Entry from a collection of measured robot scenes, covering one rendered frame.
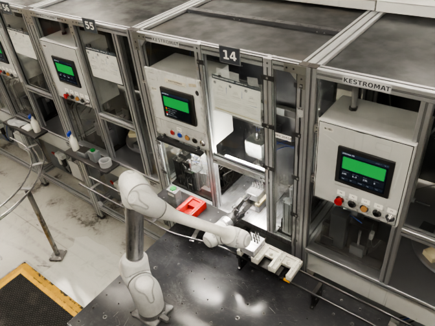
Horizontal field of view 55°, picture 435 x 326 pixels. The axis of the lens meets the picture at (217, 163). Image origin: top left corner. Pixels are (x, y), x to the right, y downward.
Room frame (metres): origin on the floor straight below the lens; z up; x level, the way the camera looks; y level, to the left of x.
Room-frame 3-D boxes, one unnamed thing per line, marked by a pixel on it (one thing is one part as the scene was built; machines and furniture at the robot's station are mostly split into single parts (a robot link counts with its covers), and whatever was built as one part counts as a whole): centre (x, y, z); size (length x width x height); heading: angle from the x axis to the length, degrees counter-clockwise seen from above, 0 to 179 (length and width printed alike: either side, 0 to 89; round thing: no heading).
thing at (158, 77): (2.25, 0.13, 1.60); 0.42 x 0.29 x 0.46; 49
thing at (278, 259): (1.60, -0.24, 0.84); 0.36 x 0.14 x 0.10; 49
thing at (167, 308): (1.44, 0.45, 0.71); 0.22 x 0.18 x 0.06; 49
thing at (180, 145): (2.15, 0.22, 1.37); 0.36 x 0.04 x 0.04; 49
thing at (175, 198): (2.13, 0.30, 0.97); 0.08 x 0.08 x 0.12; 49
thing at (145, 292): (1.46, 0.47, 0.85); 0.18 x 0.16 x 0.22; 27
